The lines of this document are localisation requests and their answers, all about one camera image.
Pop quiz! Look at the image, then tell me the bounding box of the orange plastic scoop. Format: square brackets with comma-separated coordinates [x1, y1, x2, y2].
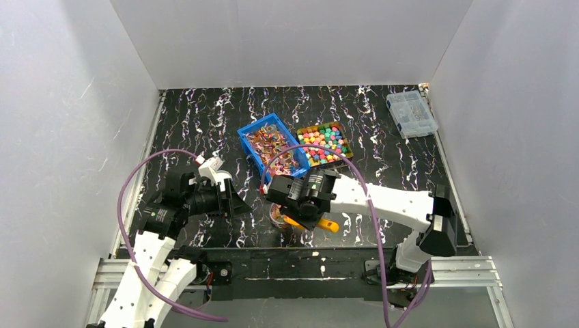
[283, 215, 340, 233]

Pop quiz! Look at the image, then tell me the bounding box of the blue plastic candy bin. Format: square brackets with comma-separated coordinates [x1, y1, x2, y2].
[238, 113, 310, 182]

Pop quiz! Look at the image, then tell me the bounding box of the gold tray of star candies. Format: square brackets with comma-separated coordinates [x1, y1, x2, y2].
[294, 121, 354, 168]

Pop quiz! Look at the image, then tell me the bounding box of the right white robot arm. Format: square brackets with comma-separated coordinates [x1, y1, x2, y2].
[263, 169, 457, 284]

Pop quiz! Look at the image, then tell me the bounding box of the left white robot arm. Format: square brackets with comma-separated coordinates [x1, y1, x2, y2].
[93, 172, 251, 327]

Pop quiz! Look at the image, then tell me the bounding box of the clear round plastic jar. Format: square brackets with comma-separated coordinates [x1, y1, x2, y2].
[269, 204, 289, 229]

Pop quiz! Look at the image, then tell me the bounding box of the clear plastic organizer box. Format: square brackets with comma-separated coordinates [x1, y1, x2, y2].
[386, 90, 438, 139]

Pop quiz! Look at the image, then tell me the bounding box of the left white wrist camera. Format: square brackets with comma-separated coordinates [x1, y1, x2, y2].
[195, 155, 230, 183]

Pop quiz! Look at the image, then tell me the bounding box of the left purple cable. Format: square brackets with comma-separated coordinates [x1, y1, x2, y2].
[117, 149, 229, 323]

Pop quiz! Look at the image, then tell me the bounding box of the purple cable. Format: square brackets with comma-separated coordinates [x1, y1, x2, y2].
[117, 149, 229, 323]
[259, 144, 433, 328]

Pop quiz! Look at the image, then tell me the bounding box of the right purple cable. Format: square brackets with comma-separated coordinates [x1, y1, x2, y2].
[259, 144, 433, 328]

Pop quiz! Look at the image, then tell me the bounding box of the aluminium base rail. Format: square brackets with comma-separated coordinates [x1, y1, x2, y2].
[83, 256, 514, 328]

